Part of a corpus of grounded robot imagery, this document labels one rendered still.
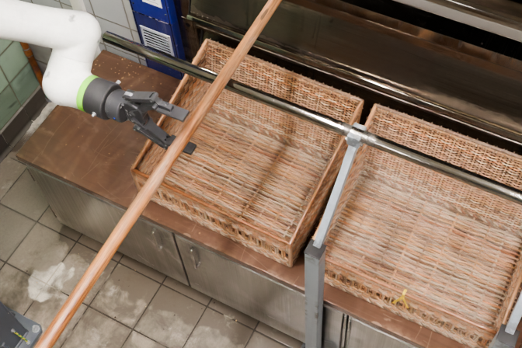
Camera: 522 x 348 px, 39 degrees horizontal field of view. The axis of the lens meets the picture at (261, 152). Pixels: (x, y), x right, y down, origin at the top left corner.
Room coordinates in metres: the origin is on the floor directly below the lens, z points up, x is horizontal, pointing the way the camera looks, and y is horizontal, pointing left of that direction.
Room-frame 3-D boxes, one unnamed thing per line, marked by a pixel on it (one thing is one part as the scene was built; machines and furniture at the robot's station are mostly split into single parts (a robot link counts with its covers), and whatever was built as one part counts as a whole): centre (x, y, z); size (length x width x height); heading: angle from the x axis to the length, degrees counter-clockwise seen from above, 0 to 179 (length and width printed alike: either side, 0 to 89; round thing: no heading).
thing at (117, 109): (1.09, 0.30, 1.19); 0.09 x 0.07 x 0.08; 59
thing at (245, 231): (1.26, 0.04, 0.72); 0.56 x 0.49 x 0.28; 56
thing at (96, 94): (1.13, 0.36, 1.19); 0.12 x 0.06 x 0.09; 149
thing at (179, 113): (1.02, 0.19, 1.26); 0.07 x 0.03 x 0.01; 59
